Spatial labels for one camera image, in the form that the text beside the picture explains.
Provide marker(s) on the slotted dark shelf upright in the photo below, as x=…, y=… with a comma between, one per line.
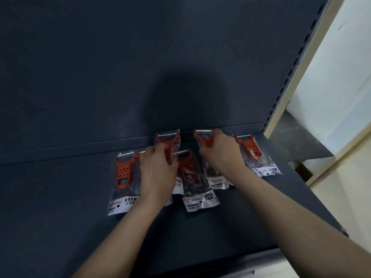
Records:
x=301, y=52

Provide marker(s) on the dark grey metal shelf unit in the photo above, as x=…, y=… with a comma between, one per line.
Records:
x=87, y=83

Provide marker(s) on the person's right hand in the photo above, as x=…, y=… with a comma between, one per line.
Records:
x=226, y=159

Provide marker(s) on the beige wooden frame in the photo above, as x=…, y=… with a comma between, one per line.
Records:
x=292, y=92

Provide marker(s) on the person's left hand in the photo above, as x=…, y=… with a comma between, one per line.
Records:
x=158, y=176

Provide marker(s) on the person's right forearm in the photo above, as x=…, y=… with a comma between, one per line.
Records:
x=295, y=228

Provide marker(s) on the dark grey neighbouring shelf board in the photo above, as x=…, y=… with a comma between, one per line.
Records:
x=301, y=141

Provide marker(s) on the person's right thumb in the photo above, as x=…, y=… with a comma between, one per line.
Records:
x=206, y=151

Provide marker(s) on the person's left forearm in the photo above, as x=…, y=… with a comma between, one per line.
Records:
x=116, y=243

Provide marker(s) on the person's left thumb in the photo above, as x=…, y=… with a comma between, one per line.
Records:
x=174, y=165

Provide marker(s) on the red peeler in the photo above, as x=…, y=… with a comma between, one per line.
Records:
x=194, y=185
x=203, y=138
x=123, y=176
x=171, y=136
x=258, y=156

